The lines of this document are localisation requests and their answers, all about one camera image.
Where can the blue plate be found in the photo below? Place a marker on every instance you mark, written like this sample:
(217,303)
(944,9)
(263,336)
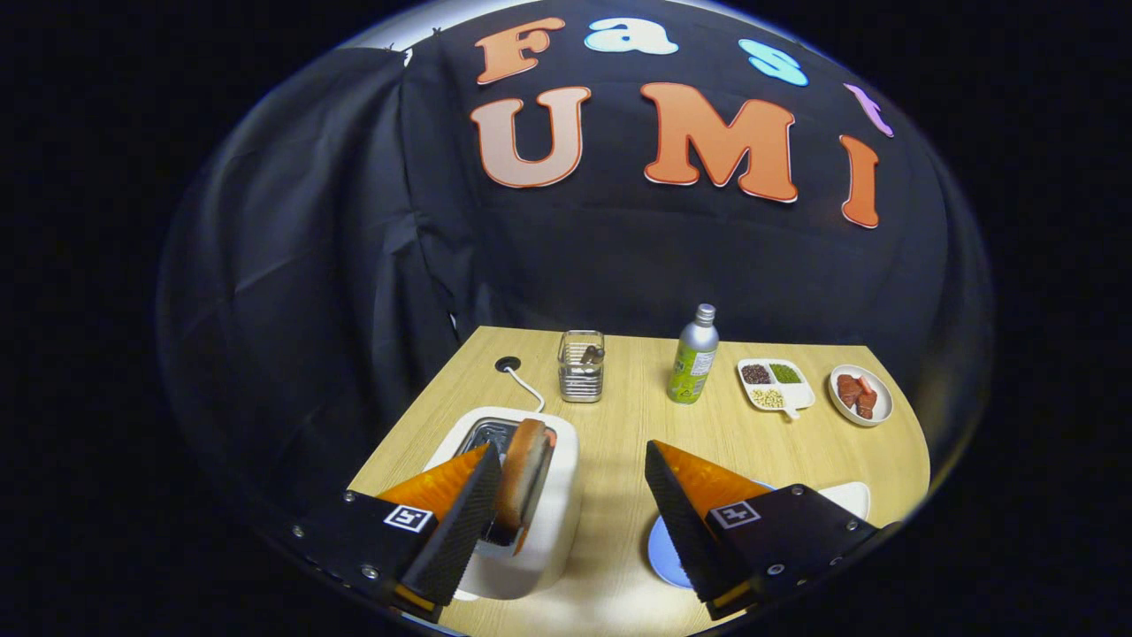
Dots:
(663,557)

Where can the browned toast slice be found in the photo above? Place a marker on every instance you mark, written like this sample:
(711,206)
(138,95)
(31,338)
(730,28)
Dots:
(520,478)

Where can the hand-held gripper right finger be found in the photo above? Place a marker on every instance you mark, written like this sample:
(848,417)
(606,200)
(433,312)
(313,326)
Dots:
(685,522)

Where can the silver green bottle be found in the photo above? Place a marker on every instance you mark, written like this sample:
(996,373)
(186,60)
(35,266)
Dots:
(692,363)

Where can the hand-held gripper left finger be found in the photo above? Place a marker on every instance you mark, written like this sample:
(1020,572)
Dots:
(460,522)

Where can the small white dish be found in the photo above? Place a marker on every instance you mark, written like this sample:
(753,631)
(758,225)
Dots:
(849,500)

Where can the white oval plate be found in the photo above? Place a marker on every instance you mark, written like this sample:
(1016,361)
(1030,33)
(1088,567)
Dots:
(883,411)

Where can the black backdrop cloth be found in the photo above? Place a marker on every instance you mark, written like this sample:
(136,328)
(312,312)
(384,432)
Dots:
(354,265)

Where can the white toaster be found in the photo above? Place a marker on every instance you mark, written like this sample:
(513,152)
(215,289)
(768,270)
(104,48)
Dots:
(553,522)

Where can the white divided bean dish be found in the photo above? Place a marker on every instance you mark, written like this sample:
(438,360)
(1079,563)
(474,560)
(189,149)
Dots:
(796,394)

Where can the dark red meat piece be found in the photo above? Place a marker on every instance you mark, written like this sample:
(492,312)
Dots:
(849,389)
(867,405)

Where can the brown utensils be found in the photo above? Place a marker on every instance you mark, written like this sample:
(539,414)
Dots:
(591,354)

